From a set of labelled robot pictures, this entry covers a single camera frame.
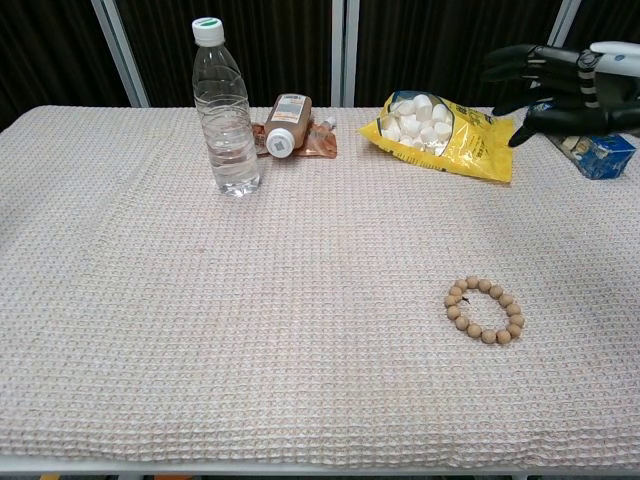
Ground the clear plastic water bottle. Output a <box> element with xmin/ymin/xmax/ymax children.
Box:
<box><xmin>191</xmin><ymin>16</ymin><xmax>262</xmax><ymax>198</ymax></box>

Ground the yellow marshmallow bag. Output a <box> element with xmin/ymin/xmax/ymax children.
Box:
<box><xmin>357</xmin><ymin>89</ymin><xmax>516</xmax><ymax>185</ymax></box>

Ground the brown bottle with white cap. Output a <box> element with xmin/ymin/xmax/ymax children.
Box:
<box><xmin>263</xmin><ymin>92</ymin><xmax>313</xmax><ymax>160</ymax></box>

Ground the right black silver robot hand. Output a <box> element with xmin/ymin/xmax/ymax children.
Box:
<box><xmin>479</xmin><ymin>41</ymin><xmax>640</xmax><ymax>148</ymax></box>

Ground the wooden bead bracelet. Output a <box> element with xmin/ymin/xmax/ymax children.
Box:
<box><xmin>443</xmin><ymin>276</ymin><xmax>526</xmax><ymax>345</ymax></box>

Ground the beige waffle table cloth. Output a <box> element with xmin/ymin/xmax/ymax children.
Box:
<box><xmin>0</xmin><ymin>105</ymin><xmax>640</xmax><ymax>471</ymax></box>

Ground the black curtain panel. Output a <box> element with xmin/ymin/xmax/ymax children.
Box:
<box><xmin>567</xmin><ymin>0</ymin><xmax>640</xmax><ymax>50</ymax></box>
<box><xmin>0</xmin><ymin>0</ymin><xmax>137</xmax><ymax>132</ymax></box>
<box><xmin>114</xmin><ymin>0</ymin><xmax>335</xmax><ymax>108</ymax></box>
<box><xmin>355</xmin><ymin>0</ymin><xmax>569</xmax><ymax>108</ymax></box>

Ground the blue cardboard box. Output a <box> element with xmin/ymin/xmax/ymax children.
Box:
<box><xmin>524</xmin><ymin>99</ymin><xmax>637</xmax><ymax>180</ymax></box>

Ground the copper foil spout pouch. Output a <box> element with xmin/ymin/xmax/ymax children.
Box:
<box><xmin>249</xmin><ymin>117</ymin><xmax>338</xmax><ymax>159</ymax></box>

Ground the aluminium frame post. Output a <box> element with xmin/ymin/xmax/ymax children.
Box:
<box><xmin>331</xmin><ymin>0</ymin><xmax>360</xmax><ymax>108</ymax></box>
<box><xmin>91</xmin><ymin>0</ymin><xmax>150</xmax><ymax>108</ymax></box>
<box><xmin>547</xmin><ymin>0</ymin><xmax>584</xmax><ymax>50</ymax></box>

